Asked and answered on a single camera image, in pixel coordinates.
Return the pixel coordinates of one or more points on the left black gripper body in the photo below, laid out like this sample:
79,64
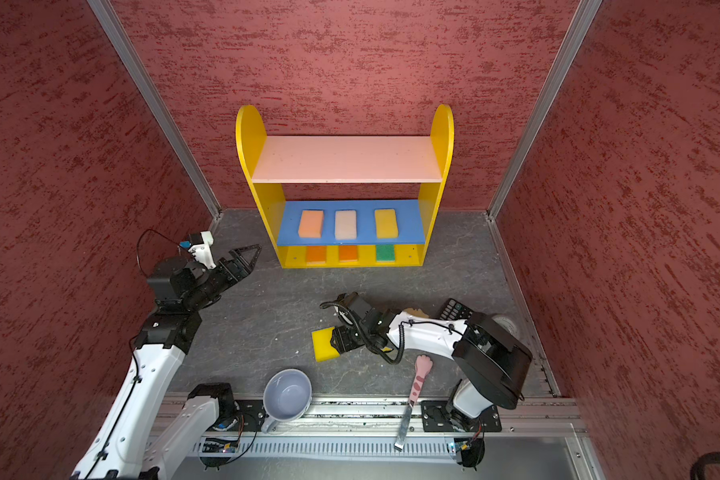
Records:
213,282

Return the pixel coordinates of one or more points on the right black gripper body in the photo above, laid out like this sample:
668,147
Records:
353,337

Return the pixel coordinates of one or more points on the yellow square sponge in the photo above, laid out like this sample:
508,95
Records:
322,347

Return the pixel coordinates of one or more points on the smiley face yellow sponge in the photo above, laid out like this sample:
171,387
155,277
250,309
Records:
417,313

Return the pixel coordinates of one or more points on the orange sponge yellow base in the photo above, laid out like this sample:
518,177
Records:
316,255
348,254

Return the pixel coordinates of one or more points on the green scrub sponge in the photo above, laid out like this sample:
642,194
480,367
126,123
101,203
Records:
385,253

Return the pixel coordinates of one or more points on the large yellow sponge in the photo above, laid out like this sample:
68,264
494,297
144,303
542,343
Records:
386,224

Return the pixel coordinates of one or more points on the beige pink sponge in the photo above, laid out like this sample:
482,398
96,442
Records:
345,225

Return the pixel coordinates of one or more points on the salmon orange sponge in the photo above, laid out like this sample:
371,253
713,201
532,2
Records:
311,224

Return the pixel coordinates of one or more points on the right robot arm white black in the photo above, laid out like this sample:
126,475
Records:
493,361

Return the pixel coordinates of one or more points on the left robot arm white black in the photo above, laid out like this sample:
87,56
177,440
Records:
122,448

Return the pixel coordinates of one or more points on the yellow shelf unit pink blue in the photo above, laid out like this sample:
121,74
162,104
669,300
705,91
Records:
271,162

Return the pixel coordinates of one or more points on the black calculator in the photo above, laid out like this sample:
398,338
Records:
453,310

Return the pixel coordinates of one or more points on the grey blue mug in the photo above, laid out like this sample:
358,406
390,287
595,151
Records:
287,397

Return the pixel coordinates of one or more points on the grey tape roll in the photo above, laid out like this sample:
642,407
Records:
508,324

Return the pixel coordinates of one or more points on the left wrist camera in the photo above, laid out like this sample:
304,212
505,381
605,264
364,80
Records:
172,278

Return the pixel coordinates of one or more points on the pink handled knife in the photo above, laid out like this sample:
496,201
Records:
423,366

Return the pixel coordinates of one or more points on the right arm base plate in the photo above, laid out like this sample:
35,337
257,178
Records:
440,417

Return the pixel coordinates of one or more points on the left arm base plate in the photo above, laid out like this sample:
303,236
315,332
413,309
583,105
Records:
244,415

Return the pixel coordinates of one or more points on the black cable corner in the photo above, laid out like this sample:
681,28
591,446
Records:
698,468

